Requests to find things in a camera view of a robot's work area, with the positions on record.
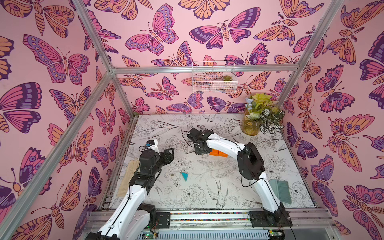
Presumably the aluminium frame left diagonal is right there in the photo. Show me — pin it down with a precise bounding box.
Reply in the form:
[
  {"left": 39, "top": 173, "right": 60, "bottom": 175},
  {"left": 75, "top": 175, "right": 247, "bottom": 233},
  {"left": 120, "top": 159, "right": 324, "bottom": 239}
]
[{"left": 1, "top": 71, "right": 113, "bottom": 240}]

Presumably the green circuit board right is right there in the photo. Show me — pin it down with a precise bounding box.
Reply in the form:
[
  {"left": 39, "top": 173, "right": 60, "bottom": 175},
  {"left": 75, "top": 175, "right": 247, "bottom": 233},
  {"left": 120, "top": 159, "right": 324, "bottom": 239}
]
[{"left": 269, "top": 230, "right": 285, "bottom": 240}]

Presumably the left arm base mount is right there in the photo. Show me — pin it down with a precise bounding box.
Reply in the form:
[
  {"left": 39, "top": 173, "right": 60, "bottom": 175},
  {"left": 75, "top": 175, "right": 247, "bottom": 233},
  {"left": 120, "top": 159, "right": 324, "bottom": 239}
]
[{"left": 129, "top": 211, "right": 172, "bottom": 230}]

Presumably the teal triangle block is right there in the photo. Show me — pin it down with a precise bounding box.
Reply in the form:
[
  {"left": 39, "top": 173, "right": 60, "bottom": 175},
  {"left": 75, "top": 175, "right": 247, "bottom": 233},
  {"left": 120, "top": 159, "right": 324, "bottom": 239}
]
[{"left": 181, "top": 172, "right": 189, "bottom": 182}]

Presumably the amber glass vase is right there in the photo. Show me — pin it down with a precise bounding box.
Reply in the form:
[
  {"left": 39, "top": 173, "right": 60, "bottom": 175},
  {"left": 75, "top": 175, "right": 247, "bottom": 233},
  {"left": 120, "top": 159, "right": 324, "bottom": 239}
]
[{"left": 241, "top": 109, "right": 260, "bottom": 136}]

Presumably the aluminium front rail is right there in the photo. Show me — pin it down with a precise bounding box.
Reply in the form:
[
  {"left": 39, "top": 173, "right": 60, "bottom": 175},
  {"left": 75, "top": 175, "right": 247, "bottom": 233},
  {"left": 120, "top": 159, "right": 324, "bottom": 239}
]
[{"left": 86, "top": 208, "right": 334, "bottom": 232}]

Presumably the green circuit board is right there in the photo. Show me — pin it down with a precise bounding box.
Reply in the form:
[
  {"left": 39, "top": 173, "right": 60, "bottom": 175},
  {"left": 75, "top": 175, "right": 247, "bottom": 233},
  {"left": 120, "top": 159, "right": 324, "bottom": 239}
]
[
  {"left": 269, "top": 230, "right": 285, "bottom": 240},
  {"left": 141, "top": 232, "right": 158, "bottom": 240}
]

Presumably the orange small block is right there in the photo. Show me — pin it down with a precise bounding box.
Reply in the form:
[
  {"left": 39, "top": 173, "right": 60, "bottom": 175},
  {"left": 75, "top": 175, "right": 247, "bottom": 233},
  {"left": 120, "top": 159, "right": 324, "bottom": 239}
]
[{"left": 209, "top": 149, "right": 219, "bottom": 156}]

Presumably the artificial plant bouquet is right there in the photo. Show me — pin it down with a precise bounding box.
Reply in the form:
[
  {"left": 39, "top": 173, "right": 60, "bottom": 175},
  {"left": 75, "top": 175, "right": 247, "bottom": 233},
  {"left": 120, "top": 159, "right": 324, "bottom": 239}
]
[{"left": 245, "top": 93, "right": 285, "bottom": 135}]

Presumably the aluminium frame left post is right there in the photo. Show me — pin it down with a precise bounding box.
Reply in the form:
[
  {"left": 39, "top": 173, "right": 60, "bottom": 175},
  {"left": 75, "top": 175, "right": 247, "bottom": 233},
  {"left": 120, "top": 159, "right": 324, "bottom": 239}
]
[{"left": 73, "top": 1, "right": 135, "bottom": 119}]

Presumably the small succulent in basket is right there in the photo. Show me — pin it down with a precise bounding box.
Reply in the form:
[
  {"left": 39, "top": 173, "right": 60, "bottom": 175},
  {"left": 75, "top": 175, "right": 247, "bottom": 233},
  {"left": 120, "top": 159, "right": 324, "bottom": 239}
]
[{"left": 223, "top": 75, "right": 233, "bottom": 82}]

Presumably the green circuit board left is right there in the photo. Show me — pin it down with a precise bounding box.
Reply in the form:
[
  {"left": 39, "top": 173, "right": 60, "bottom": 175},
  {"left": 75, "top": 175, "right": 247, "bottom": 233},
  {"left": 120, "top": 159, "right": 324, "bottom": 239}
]
[{"left": 141, "top": 232, "right": 158, "bottom": 240}]

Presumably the orange long rectangular block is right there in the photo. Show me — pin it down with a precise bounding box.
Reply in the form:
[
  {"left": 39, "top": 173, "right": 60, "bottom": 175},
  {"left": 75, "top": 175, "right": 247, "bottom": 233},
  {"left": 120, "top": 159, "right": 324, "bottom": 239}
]
[{"left": 218, "top": 151, "right": 228, "bottom": 158}]

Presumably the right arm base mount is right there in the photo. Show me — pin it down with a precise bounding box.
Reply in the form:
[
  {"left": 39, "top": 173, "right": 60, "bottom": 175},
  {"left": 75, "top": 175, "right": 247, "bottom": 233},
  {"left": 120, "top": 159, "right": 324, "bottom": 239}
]
[{"left": 248, "top": 210, "right": 293, "bottom": 228}]

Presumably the white wire basket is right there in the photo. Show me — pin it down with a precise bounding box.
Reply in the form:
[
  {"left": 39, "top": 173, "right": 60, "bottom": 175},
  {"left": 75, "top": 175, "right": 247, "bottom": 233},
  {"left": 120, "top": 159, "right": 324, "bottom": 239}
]
[{"left": 190, "top": 59, "right": 238, "bottom": 94}]

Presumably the aluminium frame right post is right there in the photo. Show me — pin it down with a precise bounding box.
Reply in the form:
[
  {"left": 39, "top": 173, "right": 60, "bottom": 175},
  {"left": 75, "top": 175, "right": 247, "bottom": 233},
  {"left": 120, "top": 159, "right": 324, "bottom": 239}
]
[{"left": 278, "top": 0, "right": 344, "bottom": 109}]

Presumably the aluminium frame back bar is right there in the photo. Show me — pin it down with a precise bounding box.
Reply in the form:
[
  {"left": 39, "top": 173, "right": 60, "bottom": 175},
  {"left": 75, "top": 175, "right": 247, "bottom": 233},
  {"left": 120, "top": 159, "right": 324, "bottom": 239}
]
[{"left": 113, "top": 65, "right": 299, "bottom": 75}]

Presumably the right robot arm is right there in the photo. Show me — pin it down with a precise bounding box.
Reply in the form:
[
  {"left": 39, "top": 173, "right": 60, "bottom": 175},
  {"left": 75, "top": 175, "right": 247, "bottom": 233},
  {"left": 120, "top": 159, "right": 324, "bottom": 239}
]
[{"left": 187, "top": 128, "right": 293, "bottom": 227}]

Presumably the beige rubber glove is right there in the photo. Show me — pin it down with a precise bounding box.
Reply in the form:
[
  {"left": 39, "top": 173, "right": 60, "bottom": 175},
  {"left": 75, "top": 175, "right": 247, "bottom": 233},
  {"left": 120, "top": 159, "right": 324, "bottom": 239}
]
[{"left": 117, "top": 159, "right": 140, "bottom": 198}]

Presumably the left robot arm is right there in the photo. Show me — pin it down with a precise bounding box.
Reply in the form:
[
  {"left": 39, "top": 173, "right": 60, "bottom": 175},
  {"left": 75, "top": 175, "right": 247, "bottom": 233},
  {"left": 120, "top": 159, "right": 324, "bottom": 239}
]
[{"left": 86, "top": 146, "right": 175, "bottom": 240}]

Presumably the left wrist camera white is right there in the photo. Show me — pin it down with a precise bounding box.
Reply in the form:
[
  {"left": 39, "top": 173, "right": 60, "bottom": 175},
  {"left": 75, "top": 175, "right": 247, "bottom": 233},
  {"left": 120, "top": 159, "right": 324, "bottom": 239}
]
[{"left": 146, "top": 140, "right": 160, "bottom": 153}]

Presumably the aluminium frame post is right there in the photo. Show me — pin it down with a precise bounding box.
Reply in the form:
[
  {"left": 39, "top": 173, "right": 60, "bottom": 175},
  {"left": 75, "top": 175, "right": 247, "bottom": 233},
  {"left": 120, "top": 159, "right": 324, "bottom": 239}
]
[
  {"left": 278, "top": 0, "right": 344, "bottom": 109},
  {"left": 73, "top": 1, "right": 135, "bottom": 119}
]

